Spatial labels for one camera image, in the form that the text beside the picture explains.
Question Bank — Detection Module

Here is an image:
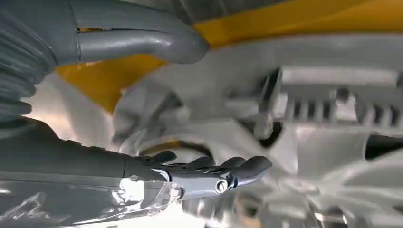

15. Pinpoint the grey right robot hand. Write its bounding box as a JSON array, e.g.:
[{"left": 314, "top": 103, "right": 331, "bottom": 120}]
[{"left": 0, "top": 0, "right": 273, "bottom": 228}]

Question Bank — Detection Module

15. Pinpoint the clear plastic film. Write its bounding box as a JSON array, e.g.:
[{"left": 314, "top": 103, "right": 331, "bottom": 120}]
[{"left": 0, "top": 180, "right": 185, "bottom": 228}]

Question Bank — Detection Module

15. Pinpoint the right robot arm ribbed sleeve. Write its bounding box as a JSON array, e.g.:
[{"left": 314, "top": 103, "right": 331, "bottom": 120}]
[{"left": 0, "top": 6, "right": 59, "bottom": 126}]

